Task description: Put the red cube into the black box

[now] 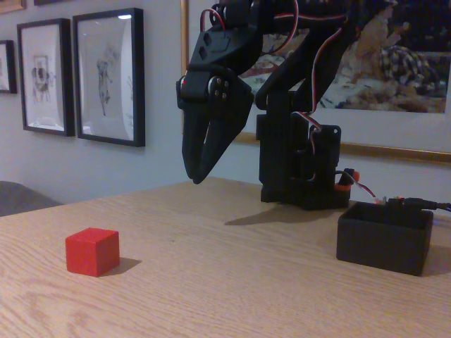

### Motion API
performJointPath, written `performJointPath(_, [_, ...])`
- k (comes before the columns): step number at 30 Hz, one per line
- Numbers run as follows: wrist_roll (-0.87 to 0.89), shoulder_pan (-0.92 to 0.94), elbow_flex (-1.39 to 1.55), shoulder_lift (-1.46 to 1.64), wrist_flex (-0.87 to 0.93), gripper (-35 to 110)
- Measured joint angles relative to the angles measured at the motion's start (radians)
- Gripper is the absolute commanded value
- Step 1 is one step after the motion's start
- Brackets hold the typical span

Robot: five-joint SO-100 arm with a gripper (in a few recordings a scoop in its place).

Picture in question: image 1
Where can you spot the gold framed large painting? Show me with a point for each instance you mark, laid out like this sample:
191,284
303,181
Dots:
387,70

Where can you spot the dark picture frame edge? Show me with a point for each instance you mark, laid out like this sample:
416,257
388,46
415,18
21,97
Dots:
49,1

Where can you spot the red cube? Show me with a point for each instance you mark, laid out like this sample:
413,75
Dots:
89,251

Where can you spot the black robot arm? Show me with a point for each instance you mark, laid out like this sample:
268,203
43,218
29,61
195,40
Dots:
282,148

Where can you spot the large black framed drawing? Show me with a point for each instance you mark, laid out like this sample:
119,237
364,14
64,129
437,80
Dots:
105,77

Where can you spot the orange table clamp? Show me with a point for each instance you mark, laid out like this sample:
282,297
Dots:
343,188

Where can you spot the small black framed picture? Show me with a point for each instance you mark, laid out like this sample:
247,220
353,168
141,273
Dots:
5,67

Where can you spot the gold picture frame corner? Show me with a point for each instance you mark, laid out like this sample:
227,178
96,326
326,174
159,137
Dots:
12,4

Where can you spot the black box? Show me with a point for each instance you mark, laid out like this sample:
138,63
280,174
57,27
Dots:
380,246

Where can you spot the small controller board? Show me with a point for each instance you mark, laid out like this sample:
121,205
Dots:
389,200

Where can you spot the medium black framed drawing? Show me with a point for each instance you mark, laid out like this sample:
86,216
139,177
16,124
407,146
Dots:
42,77

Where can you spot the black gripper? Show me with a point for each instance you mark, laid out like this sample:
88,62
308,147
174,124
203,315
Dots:
201,105

